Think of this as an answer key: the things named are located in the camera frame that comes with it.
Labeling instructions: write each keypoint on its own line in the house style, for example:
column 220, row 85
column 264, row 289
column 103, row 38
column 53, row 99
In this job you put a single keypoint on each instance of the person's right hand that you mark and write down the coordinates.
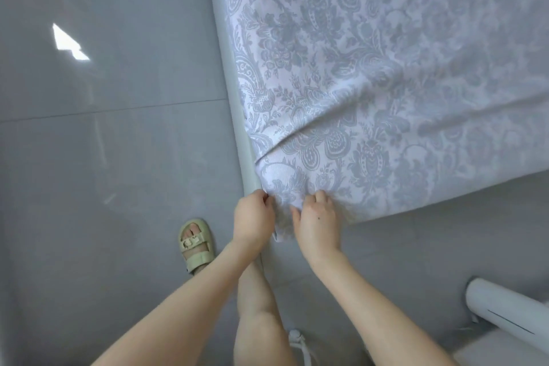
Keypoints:
column 319, row 228

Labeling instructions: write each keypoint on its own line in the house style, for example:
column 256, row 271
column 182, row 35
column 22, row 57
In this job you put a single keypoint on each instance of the person's left hand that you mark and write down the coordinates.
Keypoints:
column 253, row 220

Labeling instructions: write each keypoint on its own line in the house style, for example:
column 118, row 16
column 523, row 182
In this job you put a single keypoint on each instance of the cream bed frame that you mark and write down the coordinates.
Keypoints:
column 238, row 121

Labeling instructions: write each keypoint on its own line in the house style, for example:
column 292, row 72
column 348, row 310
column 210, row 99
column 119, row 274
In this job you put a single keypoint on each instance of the white floral bed sheet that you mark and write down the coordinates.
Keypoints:
column 386, row 78

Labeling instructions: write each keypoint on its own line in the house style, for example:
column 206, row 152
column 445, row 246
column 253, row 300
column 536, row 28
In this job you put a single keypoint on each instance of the person's right forearm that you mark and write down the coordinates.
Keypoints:
column 377, row 318

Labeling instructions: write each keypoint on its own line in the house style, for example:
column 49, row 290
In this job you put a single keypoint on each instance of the person's left forearm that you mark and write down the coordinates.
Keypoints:
column 180, row 314

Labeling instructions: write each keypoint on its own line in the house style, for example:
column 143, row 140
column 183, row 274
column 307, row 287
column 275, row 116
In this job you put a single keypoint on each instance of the person's left beige sandal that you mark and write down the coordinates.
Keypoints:
column 197, row 256

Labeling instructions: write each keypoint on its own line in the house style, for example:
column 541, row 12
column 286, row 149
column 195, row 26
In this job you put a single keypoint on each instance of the person's right leg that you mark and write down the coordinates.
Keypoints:
column 257, row 318

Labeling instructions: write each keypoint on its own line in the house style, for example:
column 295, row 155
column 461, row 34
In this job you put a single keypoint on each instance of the white cylindrical stand with base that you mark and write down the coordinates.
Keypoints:
column 506, row 310

